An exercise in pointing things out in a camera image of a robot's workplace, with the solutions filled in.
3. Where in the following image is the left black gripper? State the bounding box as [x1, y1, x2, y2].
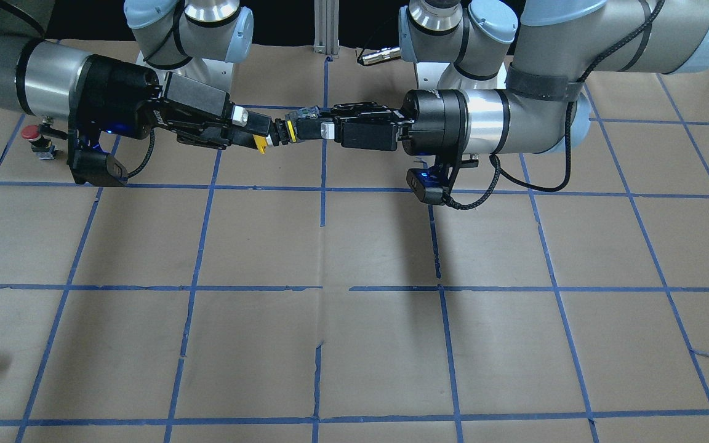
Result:
[296, 90, 468, 161]

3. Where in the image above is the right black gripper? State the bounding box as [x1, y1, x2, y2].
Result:
[68, 54, 272, 154]

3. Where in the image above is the yellow push button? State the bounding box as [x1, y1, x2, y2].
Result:
[266, 106, 323, 147]

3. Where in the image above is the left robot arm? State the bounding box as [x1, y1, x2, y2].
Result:
[288, 1, 709, 163]

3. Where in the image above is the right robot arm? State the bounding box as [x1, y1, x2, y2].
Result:
[0, 1, 276, 150]

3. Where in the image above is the red push button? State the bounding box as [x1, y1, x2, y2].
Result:
[20, 124, 57, 160]

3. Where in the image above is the aluminium frame post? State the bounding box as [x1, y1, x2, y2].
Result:
[313, 0, 340, 58]

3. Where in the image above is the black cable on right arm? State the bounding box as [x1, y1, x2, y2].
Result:
[124, 129, 157, 180]

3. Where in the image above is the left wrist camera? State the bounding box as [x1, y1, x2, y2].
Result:
[406, 155, 479, 205]

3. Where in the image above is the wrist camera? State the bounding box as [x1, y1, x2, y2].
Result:
[67, 131, 127, 187]
[406, 155, 479, 205]

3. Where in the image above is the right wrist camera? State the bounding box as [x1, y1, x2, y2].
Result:
[67, 131, 127, 187]

